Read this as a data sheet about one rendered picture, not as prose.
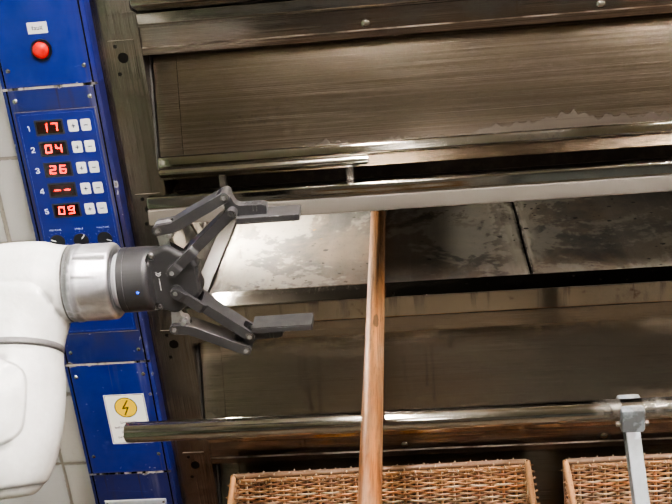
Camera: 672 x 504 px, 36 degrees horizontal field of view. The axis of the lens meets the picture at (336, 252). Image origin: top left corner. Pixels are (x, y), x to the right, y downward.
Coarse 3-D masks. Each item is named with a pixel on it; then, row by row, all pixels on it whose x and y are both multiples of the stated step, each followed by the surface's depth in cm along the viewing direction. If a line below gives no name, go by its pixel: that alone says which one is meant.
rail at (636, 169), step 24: (552, 168) 156; (576, 168) 154; (600, 168) 154; (624, 168) 154; (648, 168) 153; (240, 192) 159; (264, 192) 159; (288, 192) 158; (312, 192) 158; (336, 192) 158; (360, 192) 158; (384, 192) 157
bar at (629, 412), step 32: (256, 416) 150; (288, 416) 149; (320, 416) 148; (352, 416) 147; (384, 416) 147; (416, 416) 146; (448, 416) 146; (480, 416) 145; (512, 416) 145; (544, 416) 144; (576, 416) 144; (608, 416) 144; (640, 416) 143; (640, 448) 143; (640, 480) 141
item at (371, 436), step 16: (384, 224) 205; (384, 240) 198; (384, 256) 191; (368, 272) 185; (384, 272) 185; (368, 288) 178; (384, 288) 180; (368, 304) 172; (368, 320) 167; (368, 336) 162; (368, 352) 157; (368, 368) 153; (368, 384) 149; (368, 400) 145; (368, 416) 141; (368, 432) 137; (368, 448) 134; (368, 464) 131; (368, 480) 128; (368, 496) 125
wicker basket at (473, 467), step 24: (240, 480) 192; (264, 480) 192; (288, 480) 192; (312, 480) 191; (336, 480) 191; (384, 480) 190; (408, 480) 190; (432, 480) 190; (480, 480) 189; (504, 480) 189; (528, 480) 184
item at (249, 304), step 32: (320, 288) 186; (352, 288) 185; (416, 288) 182; (448, 288) 181; (480, 288) 180; (512, 288) 179; (544, 288) 178; (576, 288) 177; (608, 288) 177; (640, 288) 177; (320, 320) 183
